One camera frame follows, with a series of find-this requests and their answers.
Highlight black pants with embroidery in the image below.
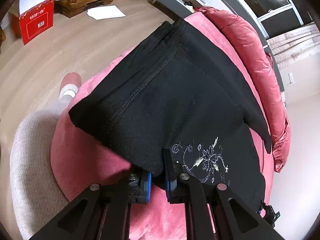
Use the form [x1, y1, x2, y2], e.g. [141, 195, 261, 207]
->
[69, 20, 272, 210]

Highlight pink bed sheet mattress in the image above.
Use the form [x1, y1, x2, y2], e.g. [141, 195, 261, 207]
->
[50, 12, 262, 239]

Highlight red white slipper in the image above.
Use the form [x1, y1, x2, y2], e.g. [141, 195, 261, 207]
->
[59, 72, 82, 99]

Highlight pink folded duvet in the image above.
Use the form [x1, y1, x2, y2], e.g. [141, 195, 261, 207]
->
[198, 7, 291, 173]

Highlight pink patterned curtain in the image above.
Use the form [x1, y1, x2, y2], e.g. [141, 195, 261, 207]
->
[267, 22, 319, 70]

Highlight white paper sheet on floor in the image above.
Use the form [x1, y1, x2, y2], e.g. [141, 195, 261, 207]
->
[87, 5, 126, 20]

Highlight grey bed headboard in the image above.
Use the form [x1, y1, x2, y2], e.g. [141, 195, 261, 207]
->
[221, 0, 285, 92]

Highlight red cardboard box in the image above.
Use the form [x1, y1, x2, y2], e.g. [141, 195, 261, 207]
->
[8, 0, 55, 44]

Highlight window with white frame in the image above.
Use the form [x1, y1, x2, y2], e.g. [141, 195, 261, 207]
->
[238, 0, 313, 40]

